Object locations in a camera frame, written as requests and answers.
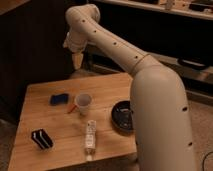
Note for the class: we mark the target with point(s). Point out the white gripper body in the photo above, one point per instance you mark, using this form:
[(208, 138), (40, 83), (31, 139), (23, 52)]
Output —
[(75, 42)]

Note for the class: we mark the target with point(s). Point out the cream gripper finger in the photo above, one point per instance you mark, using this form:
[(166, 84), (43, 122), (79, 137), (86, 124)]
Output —
[(77, 60)]

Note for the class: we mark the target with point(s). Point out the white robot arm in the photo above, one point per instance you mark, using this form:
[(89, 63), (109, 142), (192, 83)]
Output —
[(157, 95)]

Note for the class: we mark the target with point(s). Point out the blue eraser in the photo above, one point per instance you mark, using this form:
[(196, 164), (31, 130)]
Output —
[(59, 99)]

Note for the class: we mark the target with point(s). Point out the white plastic cup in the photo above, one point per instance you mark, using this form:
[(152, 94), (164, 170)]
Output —
[(83, 102)]

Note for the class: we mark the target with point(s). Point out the orange pen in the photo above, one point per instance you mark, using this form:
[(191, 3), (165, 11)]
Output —
[(71, 108)]

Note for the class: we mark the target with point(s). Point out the wooden table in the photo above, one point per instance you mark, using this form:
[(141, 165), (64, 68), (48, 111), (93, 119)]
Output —
[(67, 131)]

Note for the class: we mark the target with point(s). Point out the white remote control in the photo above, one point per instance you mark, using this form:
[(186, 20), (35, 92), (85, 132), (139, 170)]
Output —
[(90, 137)]

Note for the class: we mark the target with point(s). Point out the black round bowl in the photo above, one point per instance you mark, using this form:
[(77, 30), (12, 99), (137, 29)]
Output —
[(121, 117)]

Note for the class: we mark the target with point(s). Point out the black white striped box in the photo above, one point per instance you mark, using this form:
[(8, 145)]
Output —
[(42, 139)]

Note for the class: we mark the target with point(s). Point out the black handle on shelf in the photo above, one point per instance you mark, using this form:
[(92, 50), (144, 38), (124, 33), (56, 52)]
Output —
[(195, 66)]

